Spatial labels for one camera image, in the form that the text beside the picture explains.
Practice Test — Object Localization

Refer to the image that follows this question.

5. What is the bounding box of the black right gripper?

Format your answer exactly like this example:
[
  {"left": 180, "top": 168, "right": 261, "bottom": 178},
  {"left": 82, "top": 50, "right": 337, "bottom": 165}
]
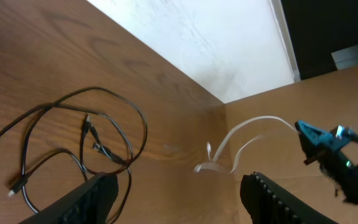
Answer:
[{"left": 295, "top": 120, "right": 358, "bottom": 205}]

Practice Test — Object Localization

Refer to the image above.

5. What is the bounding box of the black USB cable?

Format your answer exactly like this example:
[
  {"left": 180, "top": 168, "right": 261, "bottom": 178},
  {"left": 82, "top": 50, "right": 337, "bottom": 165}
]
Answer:
[{"left": 0, "top": 86, "right": 149, "bottom": 224}]

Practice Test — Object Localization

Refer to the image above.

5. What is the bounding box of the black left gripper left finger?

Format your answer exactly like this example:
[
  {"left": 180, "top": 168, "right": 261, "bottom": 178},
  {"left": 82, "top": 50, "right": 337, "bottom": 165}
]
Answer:
[{"left": 21, "top": 173, "right": 119, "bottom": 224}]

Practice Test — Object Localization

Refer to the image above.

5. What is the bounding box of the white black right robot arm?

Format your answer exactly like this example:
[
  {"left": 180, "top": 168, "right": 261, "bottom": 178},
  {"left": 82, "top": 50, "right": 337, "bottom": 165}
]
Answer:
[{"left": 295, "top": 120, "right": 358, "bottom": 205}]

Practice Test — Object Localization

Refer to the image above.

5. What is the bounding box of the wooden right side panel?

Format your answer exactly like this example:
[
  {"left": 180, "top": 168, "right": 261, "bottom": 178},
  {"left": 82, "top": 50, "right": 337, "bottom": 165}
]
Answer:
[{"left": 225, "top": 66, "right": 358, "bottom": 223}]

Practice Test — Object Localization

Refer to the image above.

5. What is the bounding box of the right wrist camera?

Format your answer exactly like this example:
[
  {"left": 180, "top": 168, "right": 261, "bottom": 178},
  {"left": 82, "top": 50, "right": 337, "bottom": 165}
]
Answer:
[{"left": 334, "top": 126, "right": 358, "bottom": 143}]

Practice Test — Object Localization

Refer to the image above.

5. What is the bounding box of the white USB cable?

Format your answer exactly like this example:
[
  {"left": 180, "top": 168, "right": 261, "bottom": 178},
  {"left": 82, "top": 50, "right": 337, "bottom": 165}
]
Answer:
[{"left": 193, "top": 115, "right": 298, "bottom": 174}]

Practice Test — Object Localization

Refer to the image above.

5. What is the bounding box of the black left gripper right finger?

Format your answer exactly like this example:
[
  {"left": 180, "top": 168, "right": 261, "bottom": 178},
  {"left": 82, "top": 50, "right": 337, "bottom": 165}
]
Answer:
[{"left": 240, "top": 172, "right": 336, "bottom": 224}]

